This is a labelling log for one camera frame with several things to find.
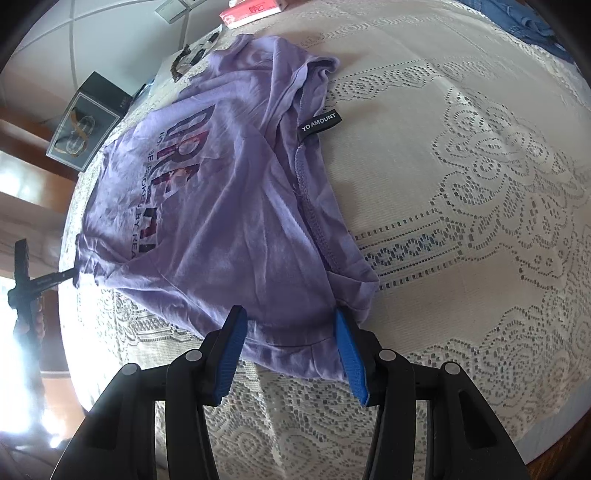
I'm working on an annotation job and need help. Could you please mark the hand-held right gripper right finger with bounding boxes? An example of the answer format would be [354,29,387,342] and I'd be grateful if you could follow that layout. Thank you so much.
[333,308,529,480]

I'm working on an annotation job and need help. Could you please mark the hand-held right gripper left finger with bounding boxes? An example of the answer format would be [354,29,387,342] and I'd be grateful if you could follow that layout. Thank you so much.
[52,305,249,480]

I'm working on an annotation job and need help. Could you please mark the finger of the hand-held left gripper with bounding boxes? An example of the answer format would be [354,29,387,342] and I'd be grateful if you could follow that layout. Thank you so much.
[33,269,77,289]

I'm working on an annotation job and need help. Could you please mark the purple printed t-shirt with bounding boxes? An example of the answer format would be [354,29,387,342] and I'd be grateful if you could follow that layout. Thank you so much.
[75,34,380,381]

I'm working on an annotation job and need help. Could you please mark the black gift box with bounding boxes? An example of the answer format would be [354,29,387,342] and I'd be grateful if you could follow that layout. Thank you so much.
[46,71,132,172]

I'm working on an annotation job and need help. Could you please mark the white lace tablecloth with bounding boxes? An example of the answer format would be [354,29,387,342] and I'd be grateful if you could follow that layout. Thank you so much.
[60,0,591,480]

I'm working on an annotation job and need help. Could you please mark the red tissue pack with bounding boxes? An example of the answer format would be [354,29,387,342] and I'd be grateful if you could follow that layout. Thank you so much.
[219,0,288,29]

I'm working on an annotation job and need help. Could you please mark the folded blue jeans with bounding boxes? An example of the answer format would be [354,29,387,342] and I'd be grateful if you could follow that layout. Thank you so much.
[462,0,571,58]

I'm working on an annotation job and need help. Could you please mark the wooden wall frame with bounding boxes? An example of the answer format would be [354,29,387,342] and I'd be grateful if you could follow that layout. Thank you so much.
[0,107,78,217]

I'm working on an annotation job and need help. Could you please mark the brown braided bracelet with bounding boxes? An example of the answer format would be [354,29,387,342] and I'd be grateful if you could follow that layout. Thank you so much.
[170,44,204,84]

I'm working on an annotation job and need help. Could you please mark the white wall socket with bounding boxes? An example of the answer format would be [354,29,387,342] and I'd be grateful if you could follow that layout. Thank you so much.
[156,0,188,23]

